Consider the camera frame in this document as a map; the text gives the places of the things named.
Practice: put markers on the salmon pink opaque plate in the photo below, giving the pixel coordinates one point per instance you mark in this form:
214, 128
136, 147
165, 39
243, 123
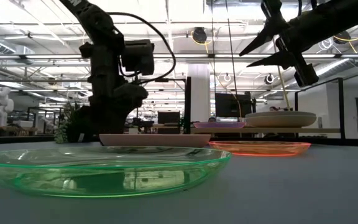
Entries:
154, 140

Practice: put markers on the person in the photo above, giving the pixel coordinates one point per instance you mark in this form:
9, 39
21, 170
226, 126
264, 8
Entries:
273, 109

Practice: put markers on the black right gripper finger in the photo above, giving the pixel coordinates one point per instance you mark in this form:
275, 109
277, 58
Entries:
266, 37
272, 60

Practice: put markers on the pink transparent plastic plate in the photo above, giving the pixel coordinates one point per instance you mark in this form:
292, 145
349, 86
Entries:
219, 127

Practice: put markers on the black computer monitor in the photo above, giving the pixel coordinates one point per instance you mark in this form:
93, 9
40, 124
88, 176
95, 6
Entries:
232, 105

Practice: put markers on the small green potted plant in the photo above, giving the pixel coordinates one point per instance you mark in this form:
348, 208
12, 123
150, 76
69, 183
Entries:
64, 130

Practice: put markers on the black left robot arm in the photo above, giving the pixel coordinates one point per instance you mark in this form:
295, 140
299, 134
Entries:
92, 18

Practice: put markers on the orange transparent plastic plate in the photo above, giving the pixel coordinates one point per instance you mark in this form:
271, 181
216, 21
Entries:
259, 148

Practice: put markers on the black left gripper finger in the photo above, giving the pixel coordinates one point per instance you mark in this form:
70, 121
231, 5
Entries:
117, 121
98, 123

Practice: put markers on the black metal table frame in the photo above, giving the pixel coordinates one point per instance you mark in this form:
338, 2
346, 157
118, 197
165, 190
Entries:
346, 141

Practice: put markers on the black square panel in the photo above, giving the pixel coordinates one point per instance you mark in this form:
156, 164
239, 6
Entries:
169, 119

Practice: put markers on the white pillar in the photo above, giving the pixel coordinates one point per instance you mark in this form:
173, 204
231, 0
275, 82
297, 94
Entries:
199, 93

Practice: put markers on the beige opaque plate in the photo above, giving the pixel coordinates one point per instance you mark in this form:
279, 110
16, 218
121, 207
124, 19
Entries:
280, 122

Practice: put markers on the green transparent plastic plate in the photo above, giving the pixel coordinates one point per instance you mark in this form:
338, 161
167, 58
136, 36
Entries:
104, 174

